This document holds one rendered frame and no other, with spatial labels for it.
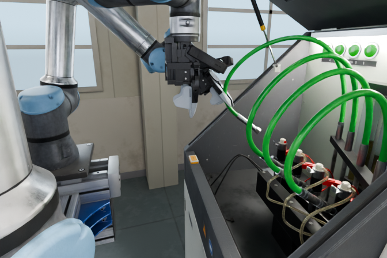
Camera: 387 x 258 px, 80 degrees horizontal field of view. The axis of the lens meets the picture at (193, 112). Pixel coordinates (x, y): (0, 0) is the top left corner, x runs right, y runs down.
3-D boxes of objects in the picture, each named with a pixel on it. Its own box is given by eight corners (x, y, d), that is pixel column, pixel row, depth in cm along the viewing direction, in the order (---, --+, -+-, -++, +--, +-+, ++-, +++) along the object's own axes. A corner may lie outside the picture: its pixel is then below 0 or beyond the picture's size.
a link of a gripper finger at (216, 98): (220, 114, 80) (205, 94, 82) (233, 104, 78) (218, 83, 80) (216, 114, 77) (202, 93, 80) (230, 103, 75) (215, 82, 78)
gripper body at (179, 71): (165, 82, 63) (163, 37, 60) (196, 82, 65) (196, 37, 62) (167, 87, 56) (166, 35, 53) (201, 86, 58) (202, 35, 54)
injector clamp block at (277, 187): (254, 208, 83) (257, 170, 79) (279, 204, 85) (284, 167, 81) (321, 310, 51) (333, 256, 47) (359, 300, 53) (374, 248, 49)
